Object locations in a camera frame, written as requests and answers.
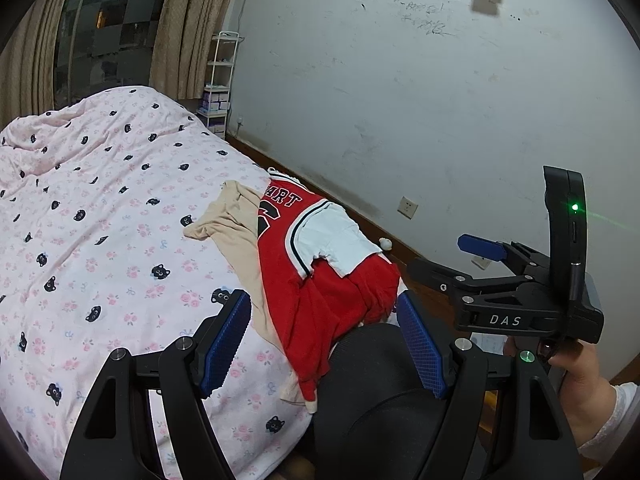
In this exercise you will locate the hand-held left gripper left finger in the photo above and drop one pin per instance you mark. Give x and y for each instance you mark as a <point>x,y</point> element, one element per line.
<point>227,345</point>

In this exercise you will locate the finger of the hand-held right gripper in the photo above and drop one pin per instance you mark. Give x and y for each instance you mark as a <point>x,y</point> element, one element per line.
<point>445,280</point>
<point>480,246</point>

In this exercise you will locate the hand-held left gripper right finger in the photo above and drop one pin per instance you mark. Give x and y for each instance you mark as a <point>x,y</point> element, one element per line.
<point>422,345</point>

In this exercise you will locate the red basketball jersey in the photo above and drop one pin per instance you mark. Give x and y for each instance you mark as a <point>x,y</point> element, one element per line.
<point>320,300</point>

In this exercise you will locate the person's right forearm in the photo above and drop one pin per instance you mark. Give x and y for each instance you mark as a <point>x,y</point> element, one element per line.
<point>612,425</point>

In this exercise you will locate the person's right hand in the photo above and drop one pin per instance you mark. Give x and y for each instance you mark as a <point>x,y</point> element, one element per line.
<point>582,385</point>

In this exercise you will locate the black office chair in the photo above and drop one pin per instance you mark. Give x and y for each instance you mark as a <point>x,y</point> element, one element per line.
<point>375,410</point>

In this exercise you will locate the beige garment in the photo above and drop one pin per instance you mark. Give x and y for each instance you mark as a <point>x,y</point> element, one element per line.
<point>225,215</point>

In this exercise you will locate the pink cat print blanket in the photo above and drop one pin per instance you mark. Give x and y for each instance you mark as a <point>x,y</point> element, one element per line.
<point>100,185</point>

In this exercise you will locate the stack of purple white boxes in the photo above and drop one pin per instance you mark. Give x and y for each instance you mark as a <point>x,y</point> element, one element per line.
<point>214,105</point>

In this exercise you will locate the white shelf rack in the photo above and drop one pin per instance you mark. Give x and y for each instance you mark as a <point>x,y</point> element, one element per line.
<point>232,55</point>

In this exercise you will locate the beige curtain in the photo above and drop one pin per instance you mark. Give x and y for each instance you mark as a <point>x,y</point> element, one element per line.
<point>30,50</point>
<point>195,25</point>

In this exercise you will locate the dark glass window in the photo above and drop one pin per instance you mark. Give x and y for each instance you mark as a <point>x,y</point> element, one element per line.
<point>110,25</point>

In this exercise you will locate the white wall socket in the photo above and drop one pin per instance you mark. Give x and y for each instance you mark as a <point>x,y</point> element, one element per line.
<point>408,207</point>

